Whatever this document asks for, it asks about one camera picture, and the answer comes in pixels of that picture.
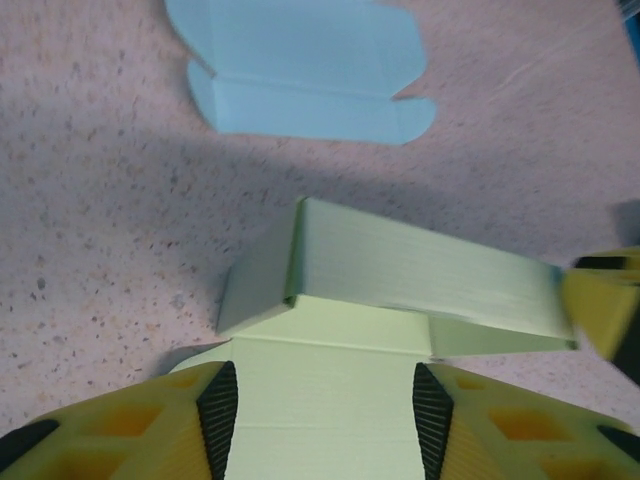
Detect green paper box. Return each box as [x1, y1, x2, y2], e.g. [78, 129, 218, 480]
[159, 195, 581, 480]

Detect blue paper box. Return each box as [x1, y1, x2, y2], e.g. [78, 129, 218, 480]
[163, 0, 439, 146]

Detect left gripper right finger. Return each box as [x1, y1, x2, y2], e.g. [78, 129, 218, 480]
[412, 362, 640, 480]

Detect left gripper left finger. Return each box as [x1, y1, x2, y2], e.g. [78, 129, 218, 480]
[0, 360, 240, 480]

